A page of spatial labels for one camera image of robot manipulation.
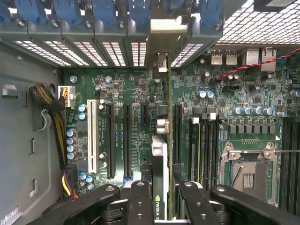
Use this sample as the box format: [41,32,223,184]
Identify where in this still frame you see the CPU socket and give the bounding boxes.
[220,140,281,203]

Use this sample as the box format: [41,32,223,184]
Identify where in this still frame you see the braided black yellow wire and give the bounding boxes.
[29,83,79,201]

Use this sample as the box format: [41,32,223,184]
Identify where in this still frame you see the red black twisted wire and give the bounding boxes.
[210,48,300,83]

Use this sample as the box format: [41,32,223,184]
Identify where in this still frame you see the black short expansion slot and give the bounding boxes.
[140,103,149,126]

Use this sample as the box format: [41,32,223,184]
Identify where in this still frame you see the blue card clip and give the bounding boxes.
[52,0,83,26]
[92,0,118,26]
[199,0,223,30]
[128,0,151,27]
[14,0,47,25]
[0,3,12,24]

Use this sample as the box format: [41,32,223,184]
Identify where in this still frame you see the open black PC case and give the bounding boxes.
[0,0,300,225]

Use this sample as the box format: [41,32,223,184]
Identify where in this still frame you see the white expansion slot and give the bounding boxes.
[87,98,98,173]

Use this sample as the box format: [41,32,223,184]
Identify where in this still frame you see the green motherboard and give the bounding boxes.
[61,50,300,211]

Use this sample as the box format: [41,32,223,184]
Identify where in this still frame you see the black long expansion slot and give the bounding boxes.
[173,103,184,166]
[105,103,116,179]
[123,103,134,180]

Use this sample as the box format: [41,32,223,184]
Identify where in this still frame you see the white power connector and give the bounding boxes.
[57,85,76,109]

